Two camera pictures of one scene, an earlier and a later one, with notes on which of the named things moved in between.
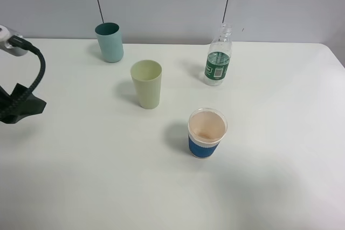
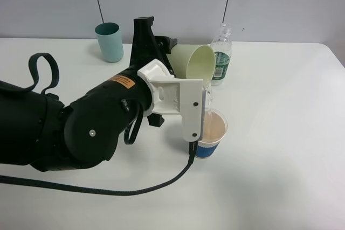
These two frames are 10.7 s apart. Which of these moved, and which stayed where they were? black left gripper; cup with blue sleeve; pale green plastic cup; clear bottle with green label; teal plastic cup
Moved: black left gripper; pale green plastic cup
Stayed: cup with blue sleeve; clear bottle with green label; teal plastic cup
